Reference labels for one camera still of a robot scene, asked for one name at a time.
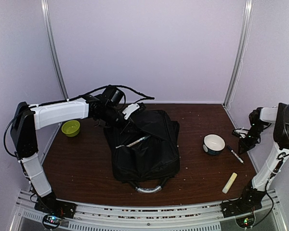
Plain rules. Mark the black student backpack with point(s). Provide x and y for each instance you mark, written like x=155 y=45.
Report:
x=148 y=165

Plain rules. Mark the lime green bowl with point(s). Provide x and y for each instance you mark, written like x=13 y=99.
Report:
x=71 y=128

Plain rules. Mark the aluminium frame post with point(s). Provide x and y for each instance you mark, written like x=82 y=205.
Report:
x=244 y=34
x=51 y=41

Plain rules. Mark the left aluminium frame post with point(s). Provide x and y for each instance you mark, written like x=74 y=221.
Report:
x=51 y=41

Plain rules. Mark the right aluminium frame post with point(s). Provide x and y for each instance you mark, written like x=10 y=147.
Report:
x=244 y=34

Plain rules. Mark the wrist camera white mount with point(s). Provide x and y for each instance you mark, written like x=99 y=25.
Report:
x=132 y=108
x=240 y=132

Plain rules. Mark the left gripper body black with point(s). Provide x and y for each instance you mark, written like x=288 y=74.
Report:
x=108 y=117

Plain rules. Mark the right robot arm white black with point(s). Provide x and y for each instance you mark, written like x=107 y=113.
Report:
x=260 y=119

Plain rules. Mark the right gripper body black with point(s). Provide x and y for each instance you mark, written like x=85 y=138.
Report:
x=255 y=130

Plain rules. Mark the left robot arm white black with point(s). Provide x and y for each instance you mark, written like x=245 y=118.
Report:
x=29 y=118

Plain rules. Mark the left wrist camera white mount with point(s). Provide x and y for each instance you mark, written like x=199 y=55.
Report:
x=132 y=108

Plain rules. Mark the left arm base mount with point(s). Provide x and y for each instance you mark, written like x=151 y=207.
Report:
x=56 y=207

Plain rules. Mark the white blue ceramic bowl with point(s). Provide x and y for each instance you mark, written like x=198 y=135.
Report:
x=213 y=144

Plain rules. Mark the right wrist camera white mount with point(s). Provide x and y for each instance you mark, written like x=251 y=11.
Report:
x=240 y=132

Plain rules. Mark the blue capped white marker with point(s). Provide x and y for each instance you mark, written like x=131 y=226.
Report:
x=235 y=154

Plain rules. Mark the pale yellow highlighter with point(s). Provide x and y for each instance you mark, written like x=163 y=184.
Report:
x=229 y=183

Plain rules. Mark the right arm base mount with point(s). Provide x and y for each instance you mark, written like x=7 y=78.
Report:
x=237 y=207

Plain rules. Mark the green capped white marker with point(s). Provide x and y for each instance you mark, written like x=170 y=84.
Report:
x=138 y=141

